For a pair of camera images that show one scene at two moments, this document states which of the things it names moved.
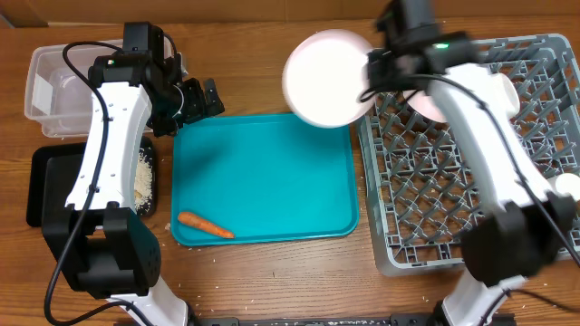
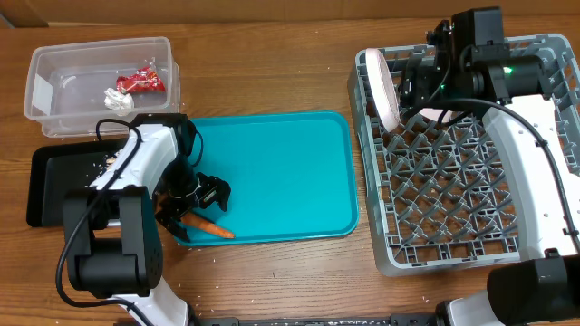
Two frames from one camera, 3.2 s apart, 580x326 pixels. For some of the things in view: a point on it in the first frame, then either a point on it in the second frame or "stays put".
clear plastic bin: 58,104 stays put
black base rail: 420,319 stays put
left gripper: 198,107 → 212,187
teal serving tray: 263,177 stays put
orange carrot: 193,219 stays put
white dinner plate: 323,75 → 385,92
